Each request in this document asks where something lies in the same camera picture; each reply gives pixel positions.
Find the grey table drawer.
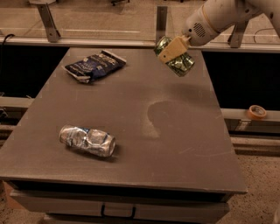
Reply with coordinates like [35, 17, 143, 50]
[10, 190, 229, 224]

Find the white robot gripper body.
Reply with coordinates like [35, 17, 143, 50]
[183, 5, 220, 46]

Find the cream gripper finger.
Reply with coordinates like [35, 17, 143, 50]
[157, 36, 190, 63]

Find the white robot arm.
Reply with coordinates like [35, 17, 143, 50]
[157, 0, 280, 63]

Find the right metal railing bracket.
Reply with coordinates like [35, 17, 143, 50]
[227, 23, 247, 48]

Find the dark blue chip bag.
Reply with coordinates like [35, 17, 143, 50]
[63, 50, 127, 83]

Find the green soda can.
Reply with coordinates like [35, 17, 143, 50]
[154, 36, 195, 77]

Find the left metal railing bracket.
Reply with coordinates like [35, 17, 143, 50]
[29, 0, 60, 43]

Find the crushed silver blue can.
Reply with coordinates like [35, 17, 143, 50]
[59, 125, 116, 158]

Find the middle metal railing bracket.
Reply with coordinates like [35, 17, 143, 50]
[156, 6, 167, 42]

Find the black cable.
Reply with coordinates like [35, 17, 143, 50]
[0, 33, 16, 80]

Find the metal railing bracket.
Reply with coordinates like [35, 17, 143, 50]
[156, 6, 167, 42]
[227, 23, 247, 48]
[29, 0, 60, 43]

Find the black drawer handle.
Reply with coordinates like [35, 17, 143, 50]
[101, 203, 137, 219]

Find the orange tape roll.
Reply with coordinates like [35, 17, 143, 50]
[248, 105, 267, 120]

